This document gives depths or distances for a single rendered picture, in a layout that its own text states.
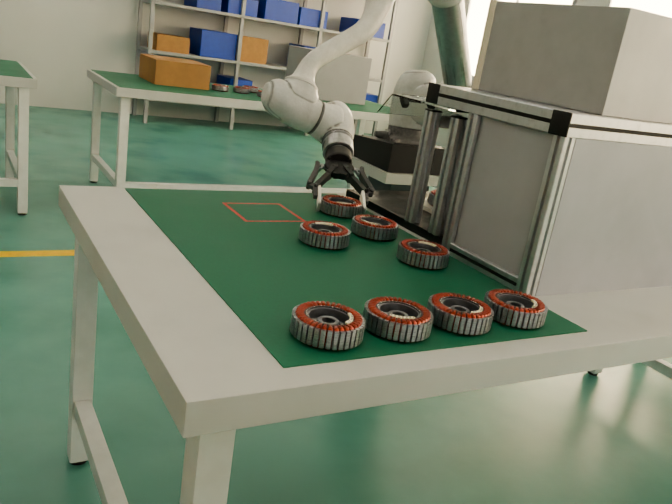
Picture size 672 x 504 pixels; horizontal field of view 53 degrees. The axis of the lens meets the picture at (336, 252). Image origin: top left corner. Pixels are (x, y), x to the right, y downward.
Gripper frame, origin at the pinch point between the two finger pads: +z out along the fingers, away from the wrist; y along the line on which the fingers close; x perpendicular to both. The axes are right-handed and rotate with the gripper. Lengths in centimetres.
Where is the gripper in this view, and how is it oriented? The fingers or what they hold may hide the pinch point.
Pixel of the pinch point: (341, 204)
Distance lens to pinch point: 175.4
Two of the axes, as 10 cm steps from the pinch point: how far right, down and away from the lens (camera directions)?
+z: 0.4, 7.4, -6.7
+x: 1.9, -6.6, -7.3
